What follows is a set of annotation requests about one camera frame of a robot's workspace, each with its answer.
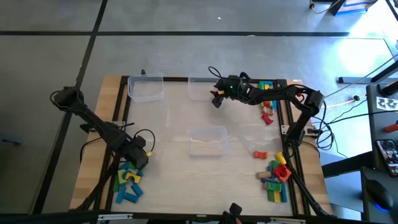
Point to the red wooden arch block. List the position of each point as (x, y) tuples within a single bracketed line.
[(267, 119)]

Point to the yellow wooden plank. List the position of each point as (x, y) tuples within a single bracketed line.
[(277, 196)]

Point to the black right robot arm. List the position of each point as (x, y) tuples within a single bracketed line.
[(308, 102)]

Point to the yellow wooden cylinder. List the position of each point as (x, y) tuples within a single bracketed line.
[(280, 158)]

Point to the smartphone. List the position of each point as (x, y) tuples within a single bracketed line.
[(387, 157)]

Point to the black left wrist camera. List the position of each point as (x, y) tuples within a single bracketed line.
[(140, 141)]

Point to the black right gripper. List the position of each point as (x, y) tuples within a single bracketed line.
[(233, 91)]

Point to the natural wooden block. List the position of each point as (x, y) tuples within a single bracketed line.
[(268, 111)]

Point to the yellow wooden arch block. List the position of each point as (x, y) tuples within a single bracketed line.
[(133, 178)]

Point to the blue box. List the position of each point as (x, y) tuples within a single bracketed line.
[(354, 7)]

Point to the black aluminium table frame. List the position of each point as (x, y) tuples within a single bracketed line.
[(175, 79)]

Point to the printed black-white marker sheet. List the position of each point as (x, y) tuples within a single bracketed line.
[(386, 102)]

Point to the black desk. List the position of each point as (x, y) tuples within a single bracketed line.
[(373, 124)]

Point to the orange marker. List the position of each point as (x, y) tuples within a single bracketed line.
[(391, 127)]

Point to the black computer mouse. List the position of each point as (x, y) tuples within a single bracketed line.
[(379, 193)]

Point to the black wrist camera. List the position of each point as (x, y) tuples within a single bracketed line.
[(231, 81), (140, 141)]

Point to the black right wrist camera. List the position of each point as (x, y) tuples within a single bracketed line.
[(231, 81)]

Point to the black device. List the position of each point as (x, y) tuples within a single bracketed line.
[(234, 210)]

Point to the silver metal bracket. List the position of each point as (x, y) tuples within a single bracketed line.
[(287, 220), (115, 216)]

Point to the large red wooden arch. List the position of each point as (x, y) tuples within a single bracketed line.
[(282, 173)]

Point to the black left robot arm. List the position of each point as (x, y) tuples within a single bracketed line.
[(93, 119)]

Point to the clear plastic bin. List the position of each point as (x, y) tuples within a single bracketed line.
[(206, 143), (146, 93), (199, 90)]

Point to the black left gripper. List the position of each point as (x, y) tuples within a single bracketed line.
[(138, 157)]

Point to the grey floor stand bar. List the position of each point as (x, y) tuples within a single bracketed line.
[(351, 80)]

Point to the long blue wooden cylinder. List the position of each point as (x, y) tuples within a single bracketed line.
[(120, 193)]

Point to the dark blue wooden plank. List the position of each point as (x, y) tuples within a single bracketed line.
[(270, 180)]

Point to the teal wooden plank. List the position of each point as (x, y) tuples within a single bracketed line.
[(266, 82)]

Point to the orange-red wooden arch block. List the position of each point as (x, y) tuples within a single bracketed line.
[(260, 154)]

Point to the green wooden plank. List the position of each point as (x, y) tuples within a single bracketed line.
[(116, 185), (270, 195)]

